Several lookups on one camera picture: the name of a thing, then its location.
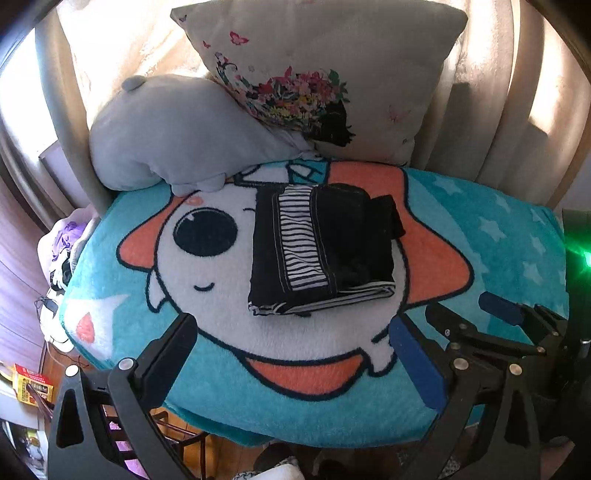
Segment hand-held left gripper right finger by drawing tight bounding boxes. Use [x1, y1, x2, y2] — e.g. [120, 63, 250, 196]
[389, 318, 542, 480]

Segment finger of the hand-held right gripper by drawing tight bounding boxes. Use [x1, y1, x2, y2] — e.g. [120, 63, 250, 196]
[478, 291, 570, 348]
[424, 304, 556, 360]

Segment dark wooden rack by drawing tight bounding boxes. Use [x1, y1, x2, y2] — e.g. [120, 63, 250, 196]
[105, 405, 209, 480]

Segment floral print pillow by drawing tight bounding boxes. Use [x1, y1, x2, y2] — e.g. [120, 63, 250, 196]
[170, 0, 469, 165]

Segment purple and white plush toy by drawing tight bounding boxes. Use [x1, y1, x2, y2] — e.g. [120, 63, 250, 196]
[38, 207, 101, 343]

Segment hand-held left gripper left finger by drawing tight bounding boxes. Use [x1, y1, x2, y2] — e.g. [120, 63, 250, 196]
[46, 313, 199, 480]

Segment dark pants with striped lining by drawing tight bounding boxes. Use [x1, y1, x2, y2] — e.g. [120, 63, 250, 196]
[248, 183, 407, 319]

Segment yellow and red box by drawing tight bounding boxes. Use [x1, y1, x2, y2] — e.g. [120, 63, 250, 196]
[10, 363, 57, 405]

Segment grey plush pillow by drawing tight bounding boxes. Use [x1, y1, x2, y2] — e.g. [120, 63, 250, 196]
[89, 74, 325, 197]

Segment teal printed blanket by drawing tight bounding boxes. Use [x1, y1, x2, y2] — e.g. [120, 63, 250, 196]
[59, 158, 574, 447]

